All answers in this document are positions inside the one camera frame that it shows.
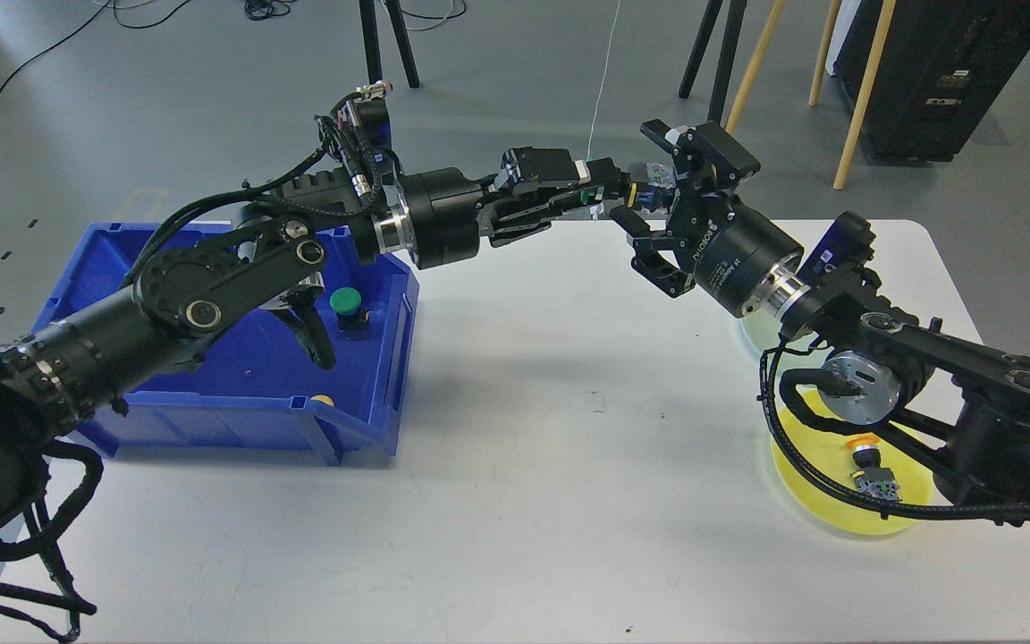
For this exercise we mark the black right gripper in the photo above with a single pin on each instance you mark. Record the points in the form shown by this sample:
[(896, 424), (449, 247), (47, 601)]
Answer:
[(711, 238)]

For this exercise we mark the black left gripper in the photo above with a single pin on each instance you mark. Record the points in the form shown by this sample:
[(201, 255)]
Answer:
[(443, 206)]

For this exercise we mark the yellow push button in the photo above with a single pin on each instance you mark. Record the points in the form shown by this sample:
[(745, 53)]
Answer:
[(870, 477)]

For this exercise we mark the green push button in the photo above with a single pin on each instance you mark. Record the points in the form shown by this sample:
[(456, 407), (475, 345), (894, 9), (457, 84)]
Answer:
[(351, 315), (648, 188)]

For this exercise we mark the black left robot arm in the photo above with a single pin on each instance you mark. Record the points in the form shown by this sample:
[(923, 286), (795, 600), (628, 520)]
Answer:
[(217, 260)]

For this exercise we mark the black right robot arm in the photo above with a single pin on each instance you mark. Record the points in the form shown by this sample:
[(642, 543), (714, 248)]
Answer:
[(848, 360)]

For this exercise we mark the light green plate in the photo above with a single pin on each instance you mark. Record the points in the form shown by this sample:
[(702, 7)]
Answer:
[(763, 331)]

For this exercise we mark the yellow plate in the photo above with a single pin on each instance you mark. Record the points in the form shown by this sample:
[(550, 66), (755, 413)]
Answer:
[(833, 455)]

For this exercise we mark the black case on floor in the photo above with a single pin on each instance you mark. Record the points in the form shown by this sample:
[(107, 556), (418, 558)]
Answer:
[(943, 64)]

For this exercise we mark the blue plastic bin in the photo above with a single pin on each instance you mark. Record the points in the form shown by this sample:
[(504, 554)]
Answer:
[(253, 390)]

